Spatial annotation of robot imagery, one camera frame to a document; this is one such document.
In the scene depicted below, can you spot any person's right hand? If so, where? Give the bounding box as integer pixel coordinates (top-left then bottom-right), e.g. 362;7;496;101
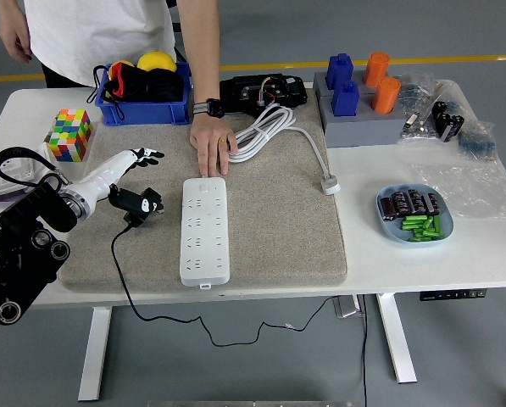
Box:
0;15;34;64

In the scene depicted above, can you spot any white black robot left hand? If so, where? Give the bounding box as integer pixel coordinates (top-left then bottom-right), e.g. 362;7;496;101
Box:
84;147;165;215

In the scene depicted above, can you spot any person's left hand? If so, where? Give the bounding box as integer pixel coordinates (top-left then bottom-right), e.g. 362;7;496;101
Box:
188;114;239;178

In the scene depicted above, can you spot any black power adapter with cord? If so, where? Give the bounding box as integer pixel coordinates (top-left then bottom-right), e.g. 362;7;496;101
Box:
110;198;336;348

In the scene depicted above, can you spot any white power strip with cable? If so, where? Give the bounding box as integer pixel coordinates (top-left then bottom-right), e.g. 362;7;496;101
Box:
179;103;342;290

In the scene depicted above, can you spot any black wristwatch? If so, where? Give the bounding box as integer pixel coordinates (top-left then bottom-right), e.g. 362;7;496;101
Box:
192;98;226;120

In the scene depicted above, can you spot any colourful puzzle cube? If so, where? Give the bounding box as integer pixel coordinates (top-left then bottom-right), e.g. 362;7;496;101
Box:
47;109;94;163

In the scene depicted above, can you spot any blue plastic bin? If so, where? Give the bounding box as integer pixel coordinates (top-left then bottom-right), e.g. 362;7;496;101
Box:
95;62;193;127

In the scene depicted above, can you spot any black fabric bundle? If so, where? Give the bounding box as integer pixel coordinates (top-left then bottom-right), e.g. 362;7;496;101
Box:
144;70;186;103

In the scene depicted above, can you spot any person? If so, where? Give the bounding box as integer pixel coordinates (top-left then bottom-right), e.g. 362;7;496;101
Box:
21;0;178;89

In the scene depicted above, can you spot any black pouch with red lining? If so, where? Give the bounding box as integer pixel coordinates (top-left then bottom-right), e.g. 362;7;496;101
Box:
92;63;147;122

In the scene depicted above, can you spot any large yellow ball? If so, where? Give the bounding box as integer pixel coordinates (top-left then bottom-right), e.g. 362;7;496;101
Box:
136;51;178;74

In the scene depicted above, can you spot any grey-brown mat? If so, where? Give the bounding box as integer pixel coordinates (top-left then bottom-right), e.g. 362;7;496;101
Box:
57;86;349;293

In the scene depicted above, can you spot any small grey block holder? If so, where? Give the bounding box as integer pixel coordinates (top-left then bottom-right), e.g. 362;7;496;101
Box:
313;70;375;103

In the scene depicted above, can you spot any blue plastic block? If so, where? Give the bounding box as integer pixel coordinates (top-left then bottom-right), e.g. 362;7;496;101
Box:
331;80;360;118
325;53;354;91

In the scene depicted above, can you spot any large grey block holder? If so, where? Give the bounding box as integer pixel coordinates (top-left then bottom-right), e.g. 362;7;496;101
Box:
322;93;408;148

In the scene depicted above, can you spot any white table leg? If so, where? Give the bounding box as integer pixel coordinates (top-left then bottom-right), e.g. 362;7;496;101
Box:
77;305;113;403
375;293;418;385

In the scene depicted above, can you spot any orange plastic cylinder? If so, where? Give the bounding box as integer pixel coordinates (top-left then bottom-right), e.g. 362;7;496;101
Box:
362;51;391;88
370;75;402;114

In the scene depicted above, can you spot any light blue plate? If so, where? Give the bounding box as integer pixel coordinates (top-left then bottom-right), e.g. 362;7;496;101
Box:
375;182;454;246

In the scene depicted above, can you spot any clear bag of metal parts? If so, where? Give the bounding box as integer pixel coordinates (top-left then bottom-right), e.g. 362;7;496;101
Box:
398;110;438;141

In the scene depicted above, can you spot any clear bag of small parts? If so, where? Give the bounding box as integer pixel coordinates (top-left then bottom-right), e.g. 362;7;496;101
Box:
394;71;436;114

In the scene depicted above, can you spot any metal box under table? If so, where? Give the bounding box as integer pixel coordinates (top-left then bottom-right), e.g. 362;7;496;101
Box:
331;295;363;319

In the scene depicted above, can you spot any clear bag of black capacitors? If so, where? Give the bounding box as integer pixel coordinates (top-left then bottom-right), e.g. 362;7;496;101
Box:
430;80;468;143

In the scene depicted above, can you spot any empty clear plastic bag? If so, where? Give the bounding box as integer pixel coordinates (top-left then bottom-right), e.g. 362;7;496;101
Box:
409;160;506;220

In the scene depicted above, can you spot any clear bag of blue resistors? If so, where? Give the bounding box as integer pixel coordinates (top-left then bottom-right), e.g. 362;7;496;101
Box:
456;120;498;161

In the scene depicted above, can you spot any black desk control panel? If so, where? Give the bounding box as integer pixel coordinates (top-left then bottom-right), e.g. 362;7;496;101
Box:
419;288;489;302

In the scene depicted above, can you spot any black electronic device with wires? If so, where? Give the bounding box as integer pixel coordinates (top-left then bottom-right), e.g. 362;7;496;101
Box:
219;73;309;115

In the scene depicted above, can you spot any white wall socket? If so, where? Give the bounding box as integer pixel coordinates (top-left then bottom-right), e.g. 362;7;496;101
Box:
0;158;38;192

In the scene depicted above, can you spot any thin black hanging cable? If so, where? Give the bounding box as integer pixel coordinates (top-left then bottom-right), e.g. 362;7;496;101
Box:
360;294;369;407

